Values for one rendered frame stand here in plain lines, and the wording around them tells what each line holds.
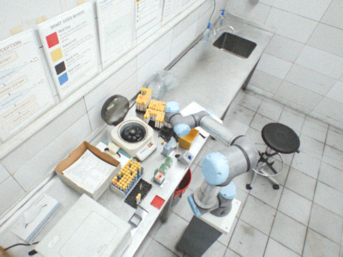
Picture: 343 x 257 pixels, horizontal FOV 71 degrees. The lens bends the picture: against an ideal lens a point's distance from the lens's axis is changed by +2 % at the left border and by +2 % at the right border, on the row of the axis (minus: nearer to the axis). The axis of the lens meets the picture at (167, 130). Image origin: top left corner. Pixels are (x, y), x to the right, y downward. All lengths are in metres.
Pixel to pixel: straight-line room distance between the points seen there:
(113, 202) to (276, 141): 1.50
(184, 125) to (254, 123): 2.20
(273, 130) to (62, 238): 1.91
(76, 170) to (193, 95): 1.13
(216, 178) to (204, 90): 1.37
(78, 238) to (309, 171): 2.64
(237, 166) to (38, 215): 1.07
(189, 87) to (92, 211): 1.38
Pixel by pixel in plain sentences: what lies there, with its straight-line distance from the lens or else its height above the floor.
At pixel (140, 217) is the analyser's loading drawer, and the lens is 1.40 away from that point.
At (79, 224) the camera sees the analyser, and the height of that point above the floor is 1.17.
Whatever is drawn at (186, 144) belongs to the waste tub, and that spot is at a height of 0.94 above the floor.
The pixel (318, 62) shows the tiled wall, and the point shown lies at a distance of 3.43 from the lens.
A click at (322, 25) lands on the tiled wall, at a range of 3.26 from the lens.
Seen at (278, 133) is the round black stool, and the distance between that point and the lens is 2.41.
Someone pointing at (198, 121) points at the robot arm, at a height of 1.36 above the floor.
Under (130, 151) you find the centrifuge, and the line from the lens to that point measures 1.56.
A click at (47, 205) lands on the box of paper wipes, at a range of 1.52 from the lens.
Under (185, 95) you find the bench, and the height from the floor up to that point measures 0.88.
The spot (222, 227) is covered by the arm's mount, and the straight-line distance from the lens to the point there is 1.48.
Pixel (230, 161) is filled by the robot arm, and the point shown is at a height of 1.55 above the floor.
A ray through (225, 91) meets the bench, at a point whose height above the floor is 0.87.
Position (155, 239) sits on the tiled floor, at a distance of 2.34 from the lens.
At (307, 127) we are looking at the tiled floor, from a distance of 3.67.
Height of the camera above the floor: 2.27
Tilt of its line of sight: 51 degrees down
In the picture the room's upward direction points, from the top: 9 degrees clockwise
